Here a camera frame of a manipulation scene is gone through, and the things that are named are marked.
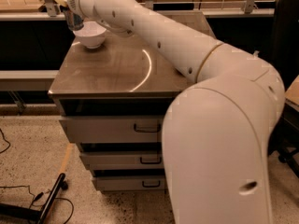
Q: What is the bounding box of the bottom drawer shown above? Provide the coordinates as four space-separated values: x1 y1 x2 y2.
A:
92 175 165 192

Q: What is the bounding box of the white bowl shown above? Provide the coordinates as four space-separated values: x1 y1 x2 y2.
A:
74 21 107 49

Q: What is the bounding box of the black floor cable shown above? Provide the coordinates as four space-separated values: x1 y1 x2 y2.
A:
0 128 75 224

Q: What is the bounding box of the black stand base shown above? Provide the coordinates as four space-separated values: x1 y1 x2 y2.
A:
0 173 69 224

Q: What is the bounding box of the top drawer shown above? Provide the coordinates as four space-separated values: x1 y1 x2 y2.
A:
60 116 163 144

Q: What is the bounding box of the redbull can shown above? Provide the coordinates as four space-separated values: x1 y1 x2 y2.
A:
62 7 83 31

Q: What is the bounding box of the grey drawer cabinet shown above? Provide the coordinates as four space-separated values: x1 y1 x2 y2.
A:
49 33 191 179

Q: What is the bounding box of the black office chair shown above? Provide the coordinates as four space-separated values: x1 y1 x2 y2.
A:
268 0 299 176

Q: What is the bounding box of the drawer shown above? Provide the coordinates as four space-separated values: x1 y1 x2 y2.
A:
60 116 163 144
92 175 165 192
80 151 164 170

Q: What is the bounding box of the middle drawer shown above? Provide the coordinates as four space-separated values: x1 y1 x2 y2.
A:
80 151 164 170

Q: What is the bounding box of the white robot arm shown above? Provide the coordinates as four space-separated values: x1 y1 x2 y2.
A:
54 0 285 224

